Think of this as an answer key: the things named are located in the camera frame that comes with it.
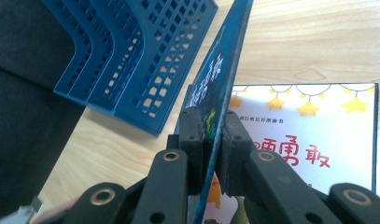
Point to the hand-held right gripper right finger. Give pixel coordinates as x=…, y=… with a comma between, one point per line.
x=234, y=149

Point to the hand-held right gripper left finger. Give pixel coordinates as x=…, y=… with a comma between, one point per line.
x=194, y=146

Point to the blue picture book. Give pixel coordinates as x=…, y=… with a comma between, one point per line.
x=215, y=90

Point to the white picture book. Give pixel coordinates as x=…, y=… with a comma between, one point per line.
x=318, y=130

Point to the blue plastic file rack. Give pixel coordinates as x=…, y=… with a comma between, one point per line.
x=166, y=46

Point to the grey felt cover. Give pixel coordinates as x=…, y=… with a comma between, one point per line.
x=22, y=130

